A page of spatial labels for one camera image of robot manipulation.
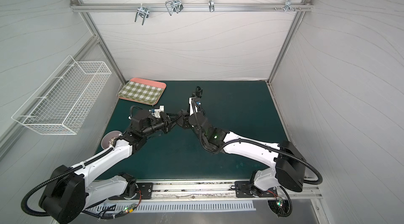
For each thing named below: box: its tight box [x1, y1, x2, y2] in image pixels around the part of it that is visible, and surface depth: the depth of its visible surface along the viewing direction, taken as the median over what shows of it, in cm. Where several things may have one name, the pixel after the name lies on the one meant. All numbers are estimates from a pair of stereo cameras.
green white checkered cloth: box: [118, 80, 166, 105], surface depth 115 cm
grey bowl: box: [101, 130, 123, 150], surface depth 88 cm
